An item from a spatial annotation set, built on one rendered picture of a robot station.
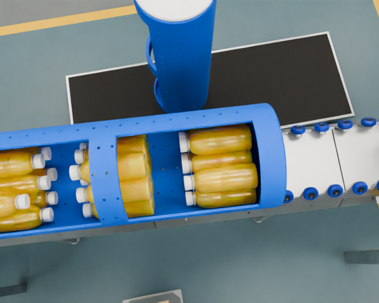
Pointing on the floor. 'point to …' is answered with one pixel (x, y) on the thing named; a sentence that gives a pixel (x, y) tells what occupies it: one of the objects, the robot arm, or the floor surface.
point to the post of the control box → (6, 291)
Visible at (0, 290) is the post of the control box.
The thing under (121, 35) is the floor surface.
